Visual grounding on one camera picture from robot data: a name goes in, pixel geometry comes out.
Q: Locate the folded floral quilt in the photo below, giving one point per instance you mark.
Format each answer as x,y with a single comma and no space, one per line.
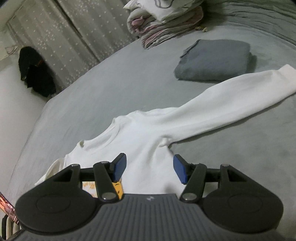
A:
155,22

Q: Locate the grey quilted headboard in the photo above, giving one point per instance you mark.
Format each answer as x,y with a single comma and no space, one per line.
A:
274,17

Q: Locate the grey dotted curtain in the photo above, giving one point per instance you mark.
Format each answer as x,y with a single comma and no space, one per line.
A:
71,36

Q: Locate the phone with lit screen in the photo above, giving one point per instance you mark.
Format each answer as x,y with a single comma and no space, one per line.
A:
8,209

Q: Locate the folded grey cloth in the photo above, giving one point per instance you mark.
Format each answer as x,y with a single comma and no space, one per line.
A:
213,60

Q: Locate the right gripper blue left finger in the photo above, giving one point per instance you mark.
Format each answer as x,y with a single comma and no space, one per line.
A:
107,176

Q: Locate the dark clothing on wall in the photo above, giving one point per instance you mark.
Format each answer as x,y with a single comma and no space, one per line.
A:
35,73

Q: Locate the white Winnie the Pooh sweatshirt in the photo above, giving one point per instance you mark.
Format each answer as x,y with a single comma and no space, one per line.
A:
145,136

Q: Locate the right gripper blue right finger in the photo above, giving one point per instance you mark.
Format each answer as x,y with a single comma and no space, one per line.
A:
192,176

